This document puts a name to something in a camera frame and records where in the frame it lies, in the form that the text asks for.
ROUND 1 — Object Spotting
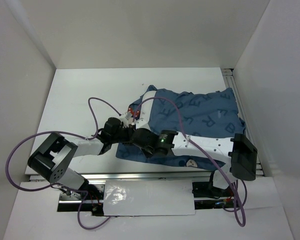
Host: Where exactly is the blue cartoon print pillowcase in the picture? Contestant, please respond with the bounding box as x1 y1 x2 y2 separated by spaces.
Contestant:
115 85 245 171

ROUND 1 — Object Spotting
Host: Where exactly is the white pillow yellow trim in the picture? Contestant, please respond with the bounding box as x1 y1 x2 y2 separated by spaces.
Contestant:
138 90 157 122

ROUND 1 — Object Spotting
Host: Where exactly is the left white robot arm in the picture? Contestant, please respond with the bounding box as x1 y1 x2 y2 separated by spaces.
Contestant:
27 117 136 200

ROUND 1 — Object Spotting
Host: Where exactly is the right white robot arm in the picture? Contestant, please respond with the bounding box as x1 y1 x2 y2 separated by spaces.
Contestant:
130 128 258 199

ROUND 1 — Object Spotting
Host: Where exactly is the white cover sheet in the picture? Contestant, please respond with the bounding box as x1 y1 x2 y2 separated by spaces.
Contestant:
103 180 196 217

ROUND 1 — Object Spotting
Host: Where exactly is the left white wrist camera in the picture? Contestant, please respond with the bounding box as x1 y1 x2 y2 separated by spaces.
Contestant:
119 111 134 127

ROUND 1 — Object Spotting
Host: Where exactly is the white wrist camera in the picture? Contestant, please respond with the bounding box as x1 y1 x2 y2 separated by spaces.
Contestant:
135 118 150 130
119 111 134 127

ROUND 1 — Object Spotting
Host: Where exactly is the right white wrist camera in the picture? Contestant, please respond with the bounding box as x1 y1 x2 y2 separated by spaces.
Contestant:
135 118 150 130

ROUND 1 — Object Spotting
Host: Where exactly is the aluminium front rail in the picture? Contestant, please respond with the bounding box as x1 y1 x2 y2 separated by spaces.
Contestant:
82 171 211 180

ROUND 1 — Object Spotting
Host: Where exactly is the aluminium side rail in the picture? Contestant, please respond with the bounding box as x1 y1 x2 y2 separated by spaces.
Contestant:
221 69 264 181

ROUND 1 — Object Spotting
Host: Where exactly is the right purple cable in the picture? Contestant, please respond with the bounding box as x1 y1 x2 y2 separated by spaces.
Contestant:
133 97 248 228

